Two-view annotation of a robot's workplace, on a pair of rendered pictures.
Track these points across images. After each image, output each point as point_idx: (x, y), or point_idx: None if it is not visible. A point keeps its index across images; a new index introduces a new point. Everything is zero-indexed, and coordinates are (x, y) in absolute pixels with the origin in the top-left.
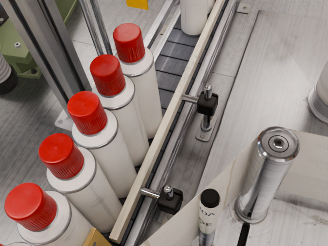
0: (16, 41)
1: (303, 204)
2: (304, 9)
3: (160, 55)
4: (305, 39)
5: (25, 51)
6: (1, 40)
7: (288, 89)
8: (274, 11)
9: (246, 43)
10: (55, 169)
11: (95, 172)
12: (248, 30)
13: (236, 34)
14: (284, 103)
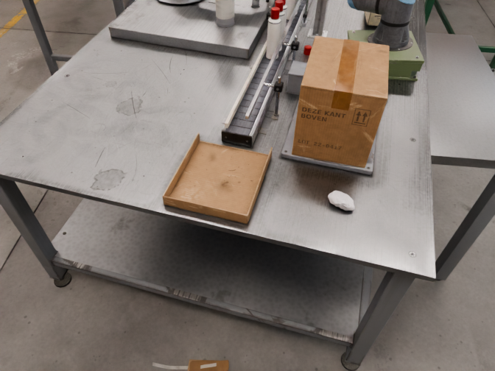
0: (356, 33)
1: (241, 6)
2: (222, 66)
3: (290, 34)
4: (230, 38)
5: (349, 31)
6: (363, 33)
7: (240, 26)
8: (238, 65)
9: (253, 54)
10: None
11: None
12: (252, 58)
13: (257, 57)
14: (242, 23)
